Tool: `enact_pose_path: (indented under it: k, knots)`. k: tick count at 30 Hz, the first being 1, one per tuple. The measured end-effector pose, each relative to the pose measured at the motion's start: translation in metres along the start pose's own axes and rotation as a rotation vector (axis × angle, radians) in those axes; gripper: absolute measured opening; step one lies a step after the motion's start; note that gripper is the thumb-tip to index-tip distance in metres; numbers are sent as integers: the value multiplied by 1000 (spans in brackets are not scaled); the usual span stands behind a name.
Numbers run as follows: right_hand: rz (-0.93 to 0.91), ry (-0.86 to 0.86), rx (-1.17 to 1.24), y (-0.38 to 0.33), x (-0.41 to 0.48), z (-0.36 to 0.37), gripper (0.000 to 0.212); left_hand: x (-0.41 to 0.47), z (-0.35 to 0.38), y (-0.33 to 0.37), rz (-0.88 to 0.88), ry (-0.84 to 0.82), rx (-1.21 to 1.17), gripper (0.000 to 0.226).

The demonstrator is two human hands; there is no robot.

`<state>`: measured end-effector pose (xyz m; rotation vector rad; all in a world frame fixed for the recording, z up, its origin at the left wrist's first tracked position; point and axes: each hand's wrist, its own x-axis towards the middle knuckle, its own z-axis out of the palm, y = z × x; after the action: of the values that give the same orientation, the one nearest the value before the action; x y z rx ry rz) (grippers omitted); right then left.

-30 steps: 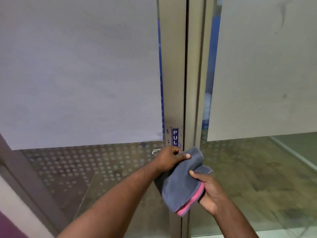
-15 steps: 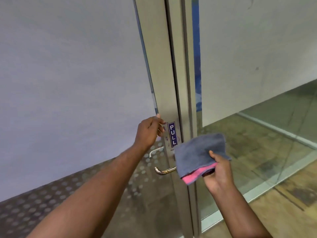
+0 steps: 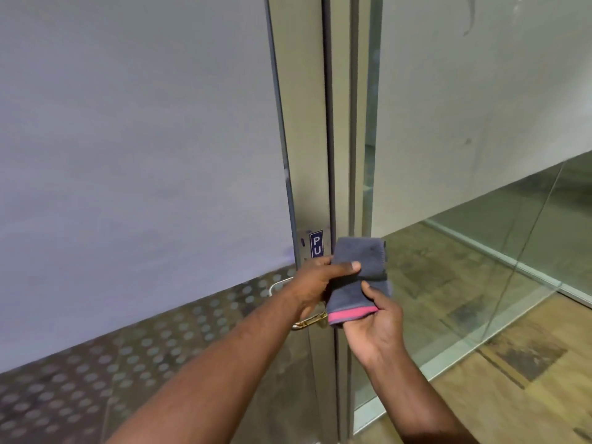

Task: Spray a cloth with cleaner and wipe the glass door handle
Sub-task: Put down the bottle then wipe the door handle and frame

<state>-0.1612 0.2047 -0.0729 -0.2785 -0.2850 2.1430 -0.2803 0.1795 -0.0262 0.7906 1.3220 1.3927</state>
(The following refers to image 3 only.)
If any person's right hand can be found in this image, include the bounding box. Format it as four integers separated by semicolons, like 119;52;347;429
344;280;409;368

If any person's left hand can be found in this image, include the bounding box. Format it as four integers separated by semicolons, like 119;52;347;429
288;256;362;322

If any grey cloth with pink edge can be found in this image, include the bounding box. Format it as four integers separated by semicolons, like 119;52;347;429
326;236;394;329

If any person's right forearm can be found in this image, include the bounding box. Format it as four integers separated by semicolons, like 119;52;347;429
364;338;469;444

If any person's left forearm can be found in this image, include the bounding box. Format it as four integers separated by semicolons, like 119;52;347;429
105;283;308;444

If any blue door sign sticker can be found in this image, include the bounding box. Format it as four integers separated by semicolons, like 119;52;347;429
308;229;325;260

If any frosted glass door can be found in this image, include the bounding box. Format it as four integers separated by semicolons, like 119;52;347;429
0;0;340;444

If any metal door handle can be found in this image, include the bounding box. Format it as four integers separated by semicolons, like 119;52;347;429
268;276;329;332

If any metal door frame post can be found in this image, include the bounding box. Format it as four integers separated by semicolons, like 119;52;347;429
322;0;385;440

